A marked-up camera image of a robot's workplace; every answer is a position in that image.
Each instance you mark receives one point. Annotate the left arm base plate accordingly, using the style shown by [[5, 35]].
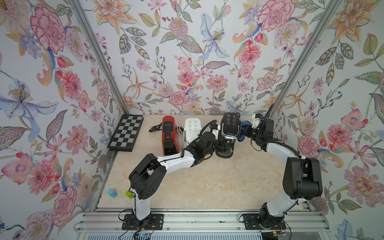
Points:
[[152, 222]]

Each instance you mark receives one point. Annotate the black coffee machine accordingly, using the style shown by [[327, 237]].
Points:
[[228, 134]]

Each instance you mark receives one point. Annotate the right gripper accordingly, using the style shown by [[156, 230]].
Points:
[[246, 131]]

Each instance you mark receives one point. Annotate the small green cylinder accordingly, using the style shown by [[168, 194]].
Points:
[[130, 195]]

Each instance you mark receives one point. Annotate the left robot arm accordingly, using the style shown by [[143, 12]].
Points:
[[148, 175]]

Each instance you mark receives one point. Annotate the small blue cylinder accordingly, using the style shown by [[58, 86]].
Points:
[[112, 193]]

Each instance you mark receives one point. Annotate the red coffee machine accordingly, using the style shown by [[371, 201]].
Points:
[[169, 136]]

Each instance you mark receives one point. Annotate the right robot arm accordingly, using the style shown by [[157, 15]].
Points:
[[302, 178]]

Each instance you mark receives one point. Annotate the aluminium front rail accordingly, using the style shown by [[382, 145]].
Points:
[[213, 221]]

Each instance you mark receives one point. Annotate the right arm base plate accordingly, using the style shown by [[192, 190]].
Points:
[[255, 222]]

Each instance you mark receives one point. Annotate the black white chessboard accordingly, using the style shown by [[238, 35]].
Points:
[[126, 134]]

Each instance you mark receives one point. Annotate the white coffee machine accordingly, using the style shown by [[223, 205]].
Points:
[[192, 129]]

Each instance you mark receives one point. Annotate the blue grey cleaning cloth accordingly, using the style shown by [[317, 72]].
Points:
[[246, 127]]

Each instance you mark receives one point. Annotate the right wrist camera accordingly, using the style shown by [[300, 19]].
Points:
[[256, 120]]

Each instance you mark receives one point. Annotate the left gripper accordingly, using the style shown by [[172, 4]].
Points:
[[219, 147]]

